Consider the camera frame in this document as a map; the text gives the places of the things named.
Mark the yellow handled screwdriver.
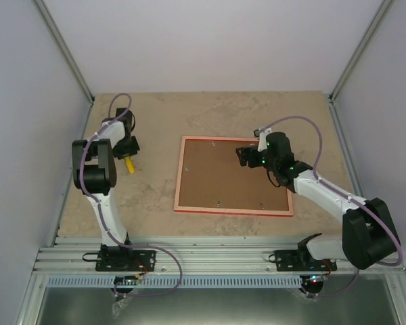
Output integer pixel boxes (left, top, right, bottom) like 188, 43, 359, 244
125, 156, 135, 174

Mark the red wooden picture frame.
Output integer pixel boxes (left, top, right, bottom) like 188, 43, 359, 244
173, 135, 294, 217

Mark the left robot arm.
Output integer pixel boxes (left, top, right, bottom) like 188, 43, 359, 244
72, 108, 140, 270

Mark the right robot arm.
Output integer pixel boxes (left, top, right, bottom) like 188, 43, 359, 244
235, 132, 401, 270

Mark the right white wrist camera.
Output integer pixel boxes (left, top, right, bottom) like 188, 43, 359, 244
254, 127, 272, 152

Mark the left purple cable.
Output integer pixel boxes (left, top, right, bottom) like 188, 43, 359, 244
80, 93, 183, 301

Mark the purple cable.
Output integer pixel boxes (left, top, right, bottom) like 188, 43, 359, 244
262, 115, 403, 299
80, 93, 183, 301

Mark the brown frame backing board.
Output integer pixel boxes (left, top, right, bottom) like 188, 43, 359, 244
177, 139, 290, 211

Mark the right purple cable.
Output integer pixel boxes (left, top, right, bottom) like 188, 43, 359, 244
262, 115, 403, 299

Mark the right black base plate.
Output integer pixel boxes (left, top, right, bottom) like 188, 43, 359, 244
268, 250, 338, 272

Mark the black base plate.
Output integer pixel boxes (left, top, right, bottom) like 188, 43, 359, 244
268, 250, 338, 272
95, 250, 156, 273

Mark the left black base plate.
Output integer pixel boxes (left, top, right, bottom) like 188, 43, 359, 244
95, 250, 156, 273

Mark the grey slotted cable duct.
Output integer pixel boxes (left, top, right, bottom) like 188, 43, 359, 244
46, 275, 302, 289

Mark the left aluminium corner post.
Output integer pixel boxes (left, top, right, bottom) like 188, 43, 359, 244
33, 0, 95, 105

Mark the aluminium corner post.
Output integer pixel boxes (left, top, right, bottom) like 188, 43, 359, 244
33, 0, 95, 105
328, 0, 395, 105

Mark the aluminium rail base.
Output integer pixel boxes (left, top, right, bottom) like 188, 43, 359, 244
18, 237, 406, 324

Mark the right aluminium corner post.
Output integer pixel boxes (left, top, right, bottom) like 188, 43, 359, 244
328, 0, 395, 105

